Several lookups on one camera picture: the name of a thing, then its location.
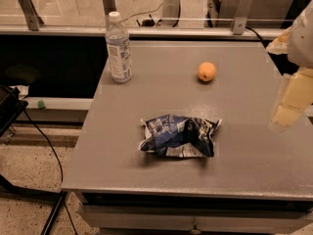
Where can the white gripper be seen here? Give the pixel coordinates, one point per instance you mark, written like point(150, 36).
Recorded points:
point(301, 43)

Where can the blue chip bag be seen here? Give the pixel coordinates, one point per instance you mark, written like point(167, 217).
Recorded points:
point(179, 137)

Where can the clear plastic water bottle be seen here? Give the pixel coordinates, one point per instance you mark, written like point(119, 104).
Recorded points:
point(118, 45)

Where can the grey cabinet in background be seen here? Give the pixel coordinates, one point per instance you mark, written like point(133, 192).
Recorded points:
point(261, 13)

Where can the orange fruit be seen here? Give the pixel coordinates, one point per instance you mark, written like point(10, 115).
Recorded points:
point(206, 71)

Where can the small green object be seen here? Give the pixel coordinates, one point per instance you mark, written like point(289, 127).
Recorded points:
point(41, 105)

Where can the black device at left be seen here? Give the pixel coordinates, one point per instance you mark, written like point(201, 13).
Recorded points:
point(10, 107)

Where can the metal railing bar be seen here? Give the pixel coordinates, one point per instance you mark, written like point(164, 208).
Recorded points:
point(145, 32)

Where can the right metal bracket post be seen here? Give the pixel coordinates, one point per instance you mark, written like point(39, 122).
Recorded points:
point(241, 16)

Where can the left metal bracket post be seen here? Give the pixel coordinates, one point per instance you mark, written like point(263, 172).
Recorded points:
point(32, 18)

